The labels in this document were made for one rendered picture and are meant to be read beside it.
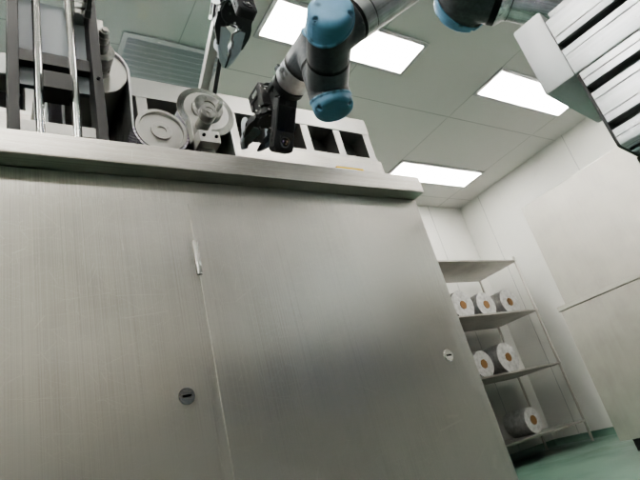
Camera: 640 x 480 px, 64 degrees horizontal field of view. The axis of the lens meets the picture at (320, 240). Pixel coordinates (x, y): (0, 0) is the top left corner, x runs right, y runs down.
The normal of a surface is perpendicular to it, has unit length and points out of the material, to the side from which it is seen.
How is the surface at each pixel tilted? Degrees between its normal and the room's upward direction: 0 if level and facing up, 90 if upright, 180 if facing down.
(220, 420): 90
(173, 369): 90
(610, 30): 90
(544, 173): 90
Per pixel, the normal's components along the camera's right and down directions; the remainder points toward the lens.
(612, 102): -0.76, -0.07
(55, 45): 0.50, -0.46
